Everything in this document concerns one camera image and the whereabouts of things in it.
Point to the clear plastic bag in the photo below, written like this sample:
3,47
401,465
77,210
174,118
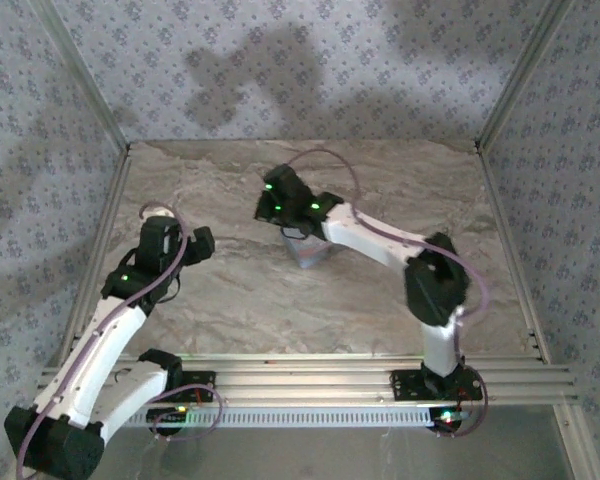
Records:
310,255

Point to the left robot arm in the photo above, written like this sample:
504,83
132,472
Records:
90,360

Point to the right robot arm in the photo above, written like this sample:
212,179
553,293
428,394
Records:
365,235

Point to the aluminium base beam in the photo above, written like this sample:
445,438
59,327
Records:
305,380

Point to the aluminium table side rail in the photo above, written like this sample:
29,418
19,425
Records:
113,200
503,225

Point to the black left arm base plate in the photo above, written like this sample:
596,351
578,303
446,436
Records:
202,382

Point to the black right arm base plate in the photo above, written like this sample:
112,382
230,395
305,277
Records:
405,385

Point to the aluminium corner post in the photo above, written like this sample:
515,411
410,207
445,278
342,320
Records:
522,75
83,75

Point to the aluminium lower frame post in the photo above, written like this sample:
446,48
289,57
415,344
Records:
577,445

